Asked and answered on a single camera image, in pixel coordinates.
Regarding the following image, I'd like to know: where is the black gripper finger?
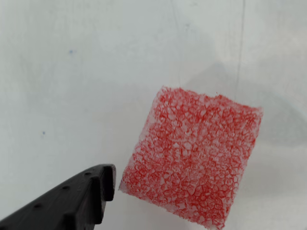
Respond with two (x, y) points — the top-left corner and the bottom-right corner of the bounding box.
(0, 163), (117, 230)

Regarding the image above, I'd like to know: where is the red foam cube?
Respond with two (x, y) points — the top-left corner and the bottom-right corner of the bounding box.
(118, 85), (264, 230)

